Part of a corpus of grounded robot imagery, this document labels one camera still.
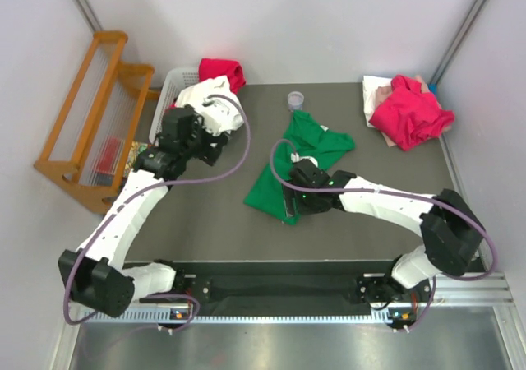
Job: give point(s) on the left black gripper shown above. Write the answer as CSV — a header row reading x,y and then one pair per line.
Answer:
x,y
212,147

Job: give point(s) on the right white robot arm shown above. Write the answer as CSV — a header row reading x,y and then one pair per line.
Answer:
x,y
450,232

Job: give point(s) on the slotted cable duct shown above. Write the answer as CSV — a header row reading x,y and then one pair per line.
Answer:
x,y
174,316

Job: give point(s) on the jar of paper clips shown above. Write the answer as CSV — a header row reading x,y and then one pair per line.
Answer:
x,y
295,100

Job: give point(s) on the colourful red box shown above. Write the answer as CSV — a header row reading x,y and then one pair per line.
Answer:
x,y
136,148

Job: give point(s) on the folded white t shirt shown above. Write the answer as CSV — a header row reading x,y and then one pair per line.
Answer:
x,y
369,86

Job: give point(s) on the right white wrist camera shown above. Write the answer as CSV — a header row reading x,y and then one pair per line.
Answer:
x,y
296,158

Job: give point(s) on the folded pink t shirt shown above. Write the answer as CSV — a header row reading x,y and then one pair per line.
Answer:
x,y
386,92

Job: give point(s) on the white t shirt in basket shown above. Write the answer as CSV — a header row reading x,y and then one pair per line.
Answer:
x,y
215,88

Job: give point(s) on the red t shirt in basket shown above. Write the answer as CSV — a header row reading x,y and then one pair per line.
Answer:
x,y
212,67

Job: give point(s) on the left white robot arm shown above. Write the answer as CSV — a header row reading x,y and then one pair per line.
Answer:
x,y
94,275

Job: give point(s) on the crumpled red t shirt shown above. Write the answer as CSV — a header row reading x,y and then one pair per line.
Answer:
x,y
411,115

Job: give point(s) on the wooden rack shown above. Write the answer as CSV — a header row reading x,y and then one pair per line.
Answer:
x,y
86,152

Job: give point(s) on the blue item behind shirts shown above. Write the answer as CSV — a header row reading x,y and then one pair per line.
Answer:
x,y
433,89

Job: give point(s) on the white laundry basket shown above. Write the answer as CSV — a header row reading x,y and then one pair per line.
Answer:
x,y
175,81

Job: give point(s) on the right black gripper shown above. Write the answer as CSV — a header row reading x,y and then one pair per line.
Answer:
x,y
302,208

